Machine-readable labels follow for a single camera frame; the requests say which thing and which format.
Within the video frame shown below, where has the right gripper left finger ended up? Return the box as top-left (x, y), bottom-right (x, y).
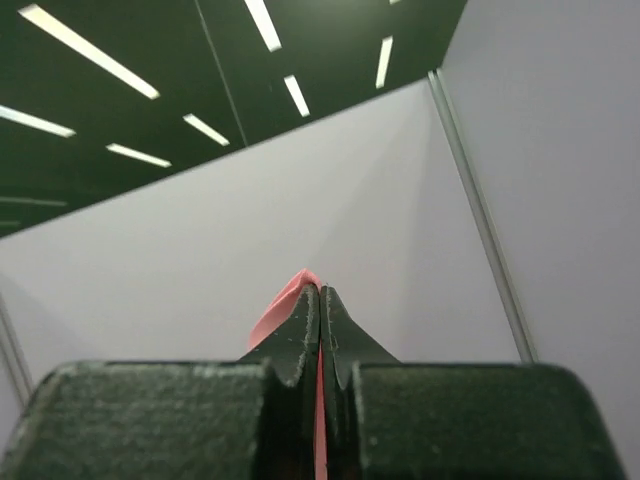
top-left (240, 284), bottom-right (320, 479)

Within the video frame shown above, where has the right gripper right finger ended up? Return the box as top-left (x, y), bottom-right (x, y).
top-left (319, 286), bottom-right (399, 479)

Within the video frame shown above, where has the pink t shirt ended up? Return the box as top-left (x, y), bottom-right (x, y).
top-left (248, 269), bottom-right (328, 480)

